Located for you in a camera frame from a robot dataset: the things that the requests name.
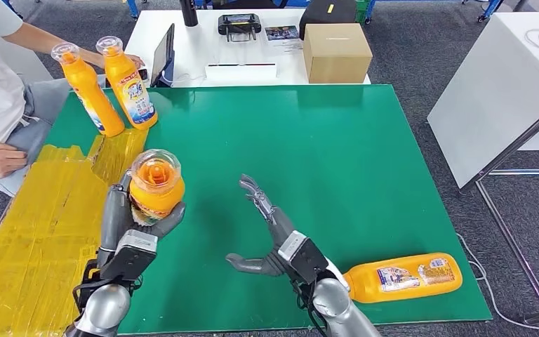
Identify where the black flask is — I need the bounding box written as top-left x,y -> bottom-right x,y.
179,0 -> 199,28

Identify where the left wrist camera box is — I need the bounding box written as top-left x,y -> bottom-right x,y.
100,230 -> 159,283

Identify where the long white box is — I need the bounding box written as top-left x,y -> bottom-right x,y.
204,62 -> 279,85

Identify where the white charging cable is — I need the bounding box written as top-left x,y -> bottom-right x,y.
171,68 -> 206,88

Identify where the printed brochure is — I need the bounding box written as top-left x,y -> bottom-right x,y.
264,25 -> 304,53

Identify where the person's right hand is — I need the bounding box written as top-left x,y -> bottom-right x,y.
0,143 -> 28,180

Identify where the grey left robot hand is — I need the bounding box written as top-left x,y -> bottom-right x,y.
97,169 -> 187,264

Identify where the brown cardboard box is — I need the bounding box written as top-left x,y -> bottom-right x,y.
302,22 -> 373,85

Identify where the black bag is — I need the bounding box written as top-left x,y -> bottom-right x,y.
299,0 -> 358,41

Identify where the green plastic crate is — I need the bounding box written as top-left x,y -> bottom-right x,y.
354,0 -> 373,25

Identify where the person's left hand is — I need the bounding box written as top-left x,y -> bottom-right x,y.
90,50 -> 146,71

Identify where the white desk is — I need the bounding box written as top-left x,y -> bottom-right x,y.
124,9 -> 372,88

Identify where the metal table frame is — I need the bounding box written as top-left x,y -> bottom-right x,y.
458,104 -> 539,326

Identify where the white floor cable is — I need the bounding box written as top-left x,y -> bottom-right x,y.
455,232 -> 539,332

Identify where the orange detergent bottle clear cap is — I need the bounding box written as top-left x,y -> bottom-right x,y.
96,36 -> 159,131
51,42 -> 126,138
342,252 -> 464,305
128,148 -> 186,227

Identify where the black tablet on stand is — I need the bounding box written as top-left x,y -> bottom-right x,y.
149,23 -> 176,88

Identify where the yellow taped cardboard sheet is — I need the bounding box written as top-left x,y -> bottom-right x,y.
0,128 -> 149,337

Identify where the large white table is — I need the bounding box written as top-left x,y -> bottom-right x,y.
427,12 -> 539,190

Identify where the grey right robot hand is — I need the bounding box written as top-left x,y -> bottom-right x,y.
226,174 -> 295,279

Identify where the black handheld controller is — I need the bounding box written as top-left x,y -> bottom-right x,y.
217,13 -> 262,44

